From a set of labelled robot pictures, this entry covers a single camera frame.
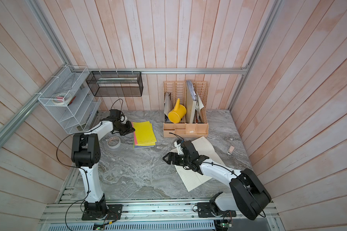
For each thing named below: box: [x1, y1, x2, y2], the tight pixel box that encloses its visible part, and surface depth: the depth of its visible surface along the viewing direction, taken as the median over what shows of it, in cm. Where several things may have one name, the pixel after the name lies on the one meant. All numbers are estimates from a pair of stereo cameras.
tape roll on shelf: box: [52, 92, 72, 105], surface depth 74 cm
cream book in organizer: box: [185, 81, 197, 124], surface depth 100 cm
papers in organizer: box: [195, 93, 205, 124], surface depth 100 cm
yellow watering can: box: [167, 98, 187, 124], surface depth 100 cm
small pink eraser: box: [227, 144, 235, 155], surface depth 97 cm
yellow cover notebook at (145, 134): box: [132, 121, 157, 146], surface depth 105 cm
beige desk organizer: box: [162, 80, 209, 138], surface depth 103 cm
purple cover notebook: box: [134, 145, 155, 149], surface depth 100 cm
